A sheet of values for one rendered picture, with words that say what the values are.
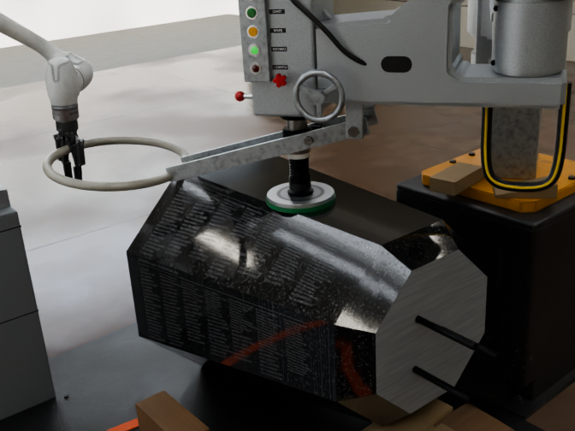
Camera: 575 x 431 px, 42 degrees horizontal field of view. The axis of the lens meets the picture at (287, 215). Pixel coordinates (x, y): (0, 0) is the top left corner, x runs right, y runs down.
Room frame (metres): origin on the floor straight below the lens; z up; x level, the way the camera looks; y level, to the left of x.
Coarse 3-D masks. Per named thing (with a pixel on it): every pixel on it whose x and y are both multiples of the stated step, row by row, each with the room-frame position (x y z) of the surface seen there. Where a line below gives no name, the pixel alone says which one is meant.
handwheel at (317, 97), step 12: (312, 72) 2.03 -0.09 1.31; (324, 72) 2.02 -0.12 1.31; (300, 84) 2.04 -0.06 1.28; (336, 84) 2.01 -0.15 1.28; (312, 96) 2.02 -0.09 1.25; (324, 96) 2.01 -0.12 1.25; (300, 108) 2.04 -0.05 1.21; (336, 108) 2.01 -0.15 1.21; (312, 120) 2.03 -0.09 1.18; (324, 120) 2.02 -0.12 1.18
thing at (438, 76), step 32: (416, 0) 2.00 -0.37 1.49; (448, 0) 1.97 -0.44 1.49; (320, 32) 2.09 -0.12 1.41; (352, 32) 2.06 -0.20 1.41; (384, 32) 2.03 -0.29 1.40; (416, 32) 2.00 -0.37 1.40; (448, 32) 1.98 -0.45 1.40; (320, 64) 2.09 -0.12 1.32; (352, 64) 2.06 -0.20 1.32; (384, 64) 2.02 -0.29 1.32; (416, 64) 2.00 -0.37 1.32; (448, 64) 1.98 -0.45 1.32; (480, 64) 2.11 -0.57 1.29; (352, 96) 2.06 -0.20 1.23; (384, 96) 2.03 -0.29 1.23; (416, 96) 2.00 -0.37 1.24; (448, 96) 1.97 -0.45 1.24; (480, 96) 1.94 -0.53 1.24; (512, 96) 1.91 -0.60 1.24; (544, 96) 1.88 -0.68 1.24
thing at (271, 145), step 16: (368, 112) 2.19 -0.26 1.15; (320, 128) 2.13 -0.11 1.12; (336, 128) 2.11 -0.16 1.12; (352, 128) 2.06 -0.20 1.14; (368, 128) 2.08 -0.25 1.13; (240, 144) 2.34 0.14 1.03; (256, 144) 2.32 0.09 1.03; (272, 144) 2.18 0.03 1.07; (288, 144) 2.16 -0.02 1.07; (304, 144) 2.15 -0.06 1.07; (320, 144) 2.13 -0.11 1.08; (192, 160) 2.40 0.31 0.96; (208, 160) 2.26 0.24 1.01; (224, 160) 2.24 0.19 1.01; (240, 160) 2.22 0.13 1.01; (256, 160) 2.20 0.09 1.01; (176, 176) 2.30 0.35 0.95; (192, 176) 2.28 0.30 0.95
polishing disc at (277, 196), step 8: (288, 184) 2.30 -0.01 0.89; (312, 184) 2.29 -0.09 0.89; (320, 184) 2.28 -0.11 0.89; (272, 192) 2.23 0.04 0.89; (280, 192) 2.23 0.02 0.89; (320, 192) 2.21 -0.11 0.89; (328, 192) 2.20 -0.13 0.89; (272, 200) 2.16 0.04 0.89; (280, 200) 2.16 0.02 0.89; (288, 200) 2.15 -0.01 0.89; (296, 200) 2.15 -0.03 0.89; (304, 200) 2.15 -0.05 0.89; (312, 200) 2.14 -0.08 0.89; (320, 200) 2.14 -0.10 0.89; (328, 200) 2.15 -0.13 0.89; (288, 208) 2.12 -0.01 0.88; (296, 208) 2.11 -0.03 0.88; (304, 208) 2.11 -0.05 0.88
